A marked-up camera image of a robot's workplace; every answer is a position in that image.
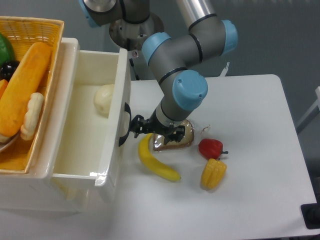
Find white drawer cabinet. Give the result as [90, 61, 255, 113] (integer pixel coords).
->
[0, 38, 112, 212]

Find black grapes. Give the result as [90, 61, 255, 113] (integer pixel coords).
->
[0, 60, 20, 82]

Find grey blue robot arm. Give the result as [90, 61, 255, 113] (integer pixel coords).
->
[79, 0, 238, 142]

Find yellow bell pepper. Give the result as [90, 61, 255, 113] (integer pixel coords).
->
[200, 158, 227, 189]

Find yellow banana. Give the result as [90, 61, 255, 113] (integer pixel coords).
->
[138, 133, 181, 182]

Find orange baguette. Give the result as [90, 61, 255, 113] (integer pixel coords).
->
[0, 42, 52, 138]

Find yellow wicker basket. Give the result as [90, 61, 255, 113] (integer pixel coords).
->
[0, 16, 64, 174]

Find green vegetable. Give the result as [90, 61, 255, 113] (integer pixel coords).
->
[0, 33, 16, 65]

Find wrapped bread slice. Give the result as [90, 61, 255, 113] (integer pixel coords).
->
[152, 119, 194, 152]

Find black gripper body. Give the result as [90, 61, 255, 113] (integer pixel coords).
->
[146, 114, 175, 137]

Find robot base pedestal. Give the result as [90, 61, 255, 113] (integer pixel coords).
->
[109, 13, 164, 80]

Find red bell pepper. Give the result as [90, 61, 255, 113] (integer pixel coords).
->
[198, 138, 229, 160]

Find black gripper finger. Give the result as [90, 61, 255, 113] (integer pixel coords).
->
[163, 124, 185, 145]
[130, 114, 150, 139]

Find white frame at right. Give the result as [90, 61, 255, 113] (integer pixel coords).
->
[295, 86, 320, 135]

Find white pear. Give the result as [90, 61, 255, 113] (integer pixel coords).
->
[93, 84, 115, 117]

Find white top drawer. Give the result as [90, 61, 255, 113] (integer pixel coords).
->
[53, 48, 131, 202]

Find black device at edge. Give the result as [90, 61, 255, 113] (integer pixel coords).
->
[300, 203, 320, 230]

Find cream bread roll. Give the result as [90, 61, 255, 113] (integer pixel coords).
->
[20, 92, 44, 141]

